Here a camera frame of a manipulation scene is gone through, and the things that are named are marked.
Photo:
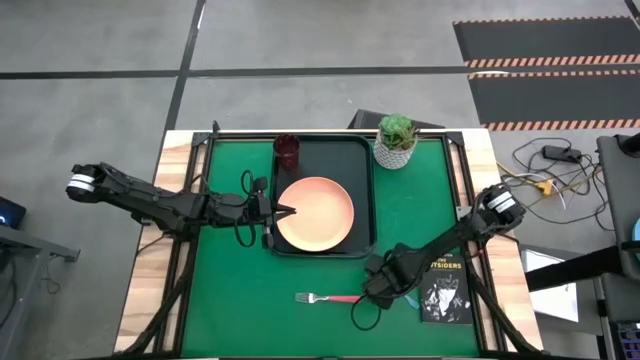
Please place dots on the green table mat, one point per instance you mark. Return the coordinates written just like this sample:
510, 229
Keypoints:
250, 300

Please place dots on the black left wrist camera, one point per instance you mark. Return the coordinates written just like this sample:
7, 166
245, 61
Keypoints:
260, 185

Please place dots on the red faceted cup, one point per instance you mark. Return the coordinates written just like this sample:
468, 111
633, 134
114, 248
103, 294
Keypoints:
286, 150

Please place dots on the black support bar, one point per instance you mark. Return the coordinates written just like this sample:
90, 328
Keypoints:
575, 270

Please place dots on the black aluminium table frame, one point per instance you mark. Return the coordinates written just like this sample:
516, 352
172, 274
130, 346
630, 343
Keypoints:
462, 165

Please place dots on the green succulent plant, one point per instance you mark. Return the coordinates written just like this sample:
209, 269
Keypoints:
396, 130

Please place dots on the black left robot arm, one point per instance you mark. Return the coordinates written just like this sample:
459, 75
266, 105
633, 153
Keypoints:
150, 200

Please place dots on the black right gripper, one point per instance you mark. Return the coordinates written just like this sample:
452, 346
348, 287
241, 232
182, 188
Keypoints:
392, 275

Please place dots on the grey side desk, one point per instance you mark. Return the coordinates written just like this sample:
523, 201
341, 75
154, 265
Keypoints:
620, 200

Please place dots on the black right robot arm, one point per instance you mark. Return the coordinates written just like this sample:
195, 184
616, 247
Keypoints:
450, 240

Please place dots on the grey metal side table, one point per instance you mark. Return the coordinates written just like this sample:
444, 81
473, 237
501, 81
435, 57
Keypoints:
25, 260

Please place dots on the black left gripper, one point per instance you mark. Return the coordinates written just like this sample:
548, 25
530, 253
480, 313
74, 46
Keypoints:
267, 220

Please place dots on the black rectangular tray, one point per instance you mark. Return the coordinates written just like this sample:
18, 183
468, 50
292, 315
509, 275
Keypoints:
325, 160

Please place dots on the white paper sheet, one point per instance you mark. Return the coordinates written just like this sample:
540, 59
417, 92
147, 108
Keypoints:
550, 295

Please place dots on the black book with white print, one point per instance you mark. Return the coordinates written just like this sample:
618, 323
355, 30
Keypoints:
447, 300

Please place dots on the white patterned plant pot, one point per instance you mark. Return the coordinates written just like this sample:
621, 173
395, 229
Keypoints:
392, 156

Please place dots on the black hazard striped floor mat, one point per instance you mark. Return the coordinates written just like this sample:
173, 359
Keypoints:
545, 40
555, 97

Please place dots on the black power adapter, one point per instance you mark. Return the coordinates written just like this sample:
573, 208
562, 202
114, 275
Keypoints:
562, 153

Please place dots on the peach round plate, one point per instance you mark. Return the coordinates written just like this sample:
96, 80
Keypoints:
317, 215

